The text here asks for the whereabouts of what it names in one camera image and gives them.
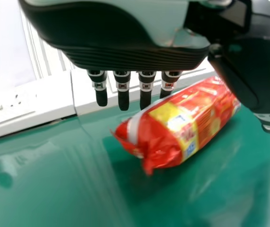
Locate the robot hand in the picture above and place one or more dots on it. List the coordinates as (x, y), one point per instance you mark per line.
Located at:
(106, 35)

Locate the red biscuit packet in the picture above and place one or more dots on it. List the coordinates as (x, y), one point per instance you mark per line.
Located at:
(184, 125)

